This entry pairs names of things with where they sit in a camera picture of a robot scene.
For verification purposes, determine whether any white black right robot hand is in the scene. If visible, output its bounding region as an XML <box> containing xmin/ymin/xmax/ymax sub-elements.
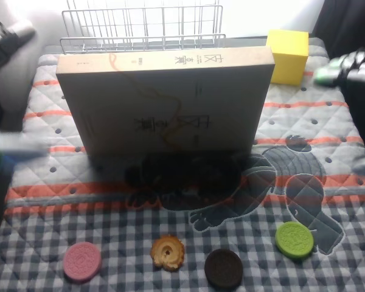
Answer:
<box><xmin>313</xmin><ymin>44</ymin><xmax>365</xmax><ymax>176</ymax></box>

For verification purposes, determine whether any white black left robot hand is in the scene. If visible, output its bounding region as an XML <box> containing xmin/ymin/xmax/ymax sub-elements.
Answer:
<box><xmin>0</xmin><ymin>18</ymin><xmax>49</xmax><ymax>177</ymax></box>

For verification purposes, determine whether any beige hardcover book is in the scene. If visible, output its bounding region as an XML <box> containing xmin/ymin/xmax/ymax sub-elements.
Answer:
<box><xmin>55</xmin><ymin>46</ymin><xmax>276</xmax><ymax>158</ymax></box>

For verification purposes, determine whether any yellow foam cube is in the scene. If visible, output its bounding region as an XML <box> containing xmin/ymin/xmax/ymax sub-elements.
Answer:
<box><xmin>266</xmin><ymin>29</ymin><xmax>310</xmax><ymax>86</ymax></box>

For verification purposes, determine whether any grey quilt with bear print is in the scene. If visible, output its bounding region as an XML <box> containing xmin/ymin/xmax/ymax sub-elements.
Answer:
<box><xmin>0</xmin><ymin>38</ymin><xmax>365</xmax><ymax>292</ymax></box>

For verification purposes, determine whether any green sandwich cookie toy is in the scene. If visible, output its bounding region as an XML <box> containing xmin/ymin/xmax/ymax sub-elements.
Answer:
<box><xmin>274</xmin><ymin>221</ymin><xmax>315</xmax><ymax>260</ymax></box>

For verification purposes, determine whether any pink sandwich cookie toy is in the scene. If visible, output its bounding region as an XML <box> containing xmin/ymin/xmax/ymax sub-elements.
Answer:
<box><xmin>63</xmin><ymin>242</ymin><xmax>103</xmax><ymax>283</ymax></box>

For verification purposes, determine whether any dark brown sandwich cookie toy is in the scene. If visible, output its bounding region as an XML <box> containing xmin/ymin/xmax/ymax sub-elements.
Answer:
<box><xmin>204</xmin><ymin>248</ymin><xmax>244</xmax><ymax>289</ymax></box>

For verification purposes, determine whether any golden butter cookie toy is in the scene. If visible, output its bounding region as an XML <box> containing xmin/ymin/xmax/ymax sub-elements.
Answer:
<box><xmin>150</xmin><ymin>233</ymin><xmax>186</xmax><ymax>272</ymax></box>

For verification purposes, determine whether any white wire rack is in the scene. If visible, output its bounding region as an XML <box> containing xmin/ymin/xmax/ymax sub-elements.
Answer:
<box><xmin>60</xmin><ymin>0</ymin><xmax>227</xmax><ymax>56</ymax></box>

